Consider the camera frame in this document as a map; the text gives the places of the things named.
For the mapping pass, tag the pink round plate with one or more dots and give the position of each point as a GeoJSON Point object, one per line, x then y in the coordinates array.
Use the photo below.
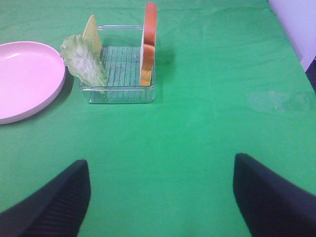
{"type": "Point", "coordinates": [32, 75]}

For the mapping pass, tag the green table cloth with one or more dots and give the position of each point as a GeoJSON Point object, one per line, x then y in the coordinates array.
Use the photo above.
{"type": "Point", "coordinates": [227, 82]}

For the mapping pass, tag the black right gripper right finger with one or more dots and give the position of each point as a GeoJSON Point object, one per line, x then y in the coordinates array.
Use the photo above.
{"type": "Point", "coordinates": [271, 205]}

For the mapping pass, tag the upright toast bread slice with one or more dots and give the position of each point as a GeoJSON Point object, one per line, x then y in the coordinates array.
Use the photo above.
{"type": "Point", "coordinates": [148, 43]}

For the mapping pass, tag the yellow cheese slice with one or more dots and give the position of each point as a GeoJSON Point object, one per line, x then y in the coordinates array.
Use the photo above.
{"type": "Point", "coordinates": [91, 32]}

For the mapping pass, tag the clear right plastic tray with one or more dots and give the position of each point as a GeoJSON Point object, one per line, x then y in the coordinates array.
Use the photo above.
{"type": "Point", "coordinates": [120, 56]}

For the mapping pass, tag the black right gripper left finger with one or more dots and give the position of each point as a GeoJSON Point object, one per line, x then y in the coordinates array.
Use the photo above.
{"type": "Point", "coordinates": [55, 210]}

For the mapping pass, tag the green lettuce leaf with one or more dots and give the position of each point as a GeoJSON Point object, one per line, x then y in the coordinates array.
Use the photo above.
{"type": "Point", "coordinates": [83, 60]}

